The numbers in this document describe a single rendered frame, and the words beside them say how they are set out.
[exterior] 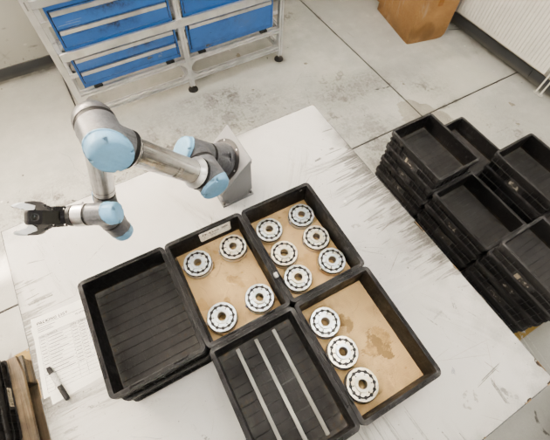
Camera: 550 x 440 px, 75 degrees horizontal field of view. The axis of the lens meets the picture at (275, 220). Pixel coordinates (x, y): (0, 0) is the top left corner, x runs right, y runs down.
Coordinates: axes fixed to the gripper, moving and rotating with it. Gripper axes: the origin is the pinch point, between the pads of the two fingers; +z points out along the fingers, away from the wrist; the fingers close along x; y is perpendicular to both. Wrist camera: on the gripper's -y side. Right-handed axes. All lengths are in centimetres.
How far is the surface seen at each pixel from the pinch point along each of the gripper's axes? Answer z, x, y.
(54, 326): -0.3, -40.8, 14.2
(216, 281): -63, -27, 16
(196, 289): -56, -29, 14
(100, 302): -22.6, -31.1, 8.4
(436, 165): -173, 16, 99
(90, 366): -17, -54, 9
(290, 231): -90, -12, 30
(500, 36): -277, 134, 218
